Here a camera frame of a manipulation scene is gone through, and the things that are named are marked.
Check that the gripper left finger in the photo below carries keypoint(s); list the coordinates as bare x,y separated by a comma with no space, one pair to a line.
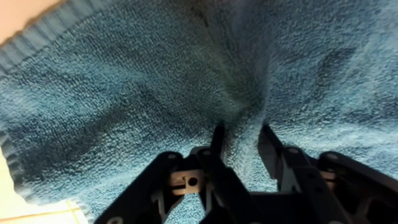
217,174

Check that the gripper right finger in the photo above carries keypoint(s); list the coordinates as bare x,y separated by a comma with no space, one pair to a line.
311,183

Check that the blue terry towel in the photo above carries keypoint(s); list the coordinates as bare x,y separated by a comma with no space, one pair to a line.
124,93

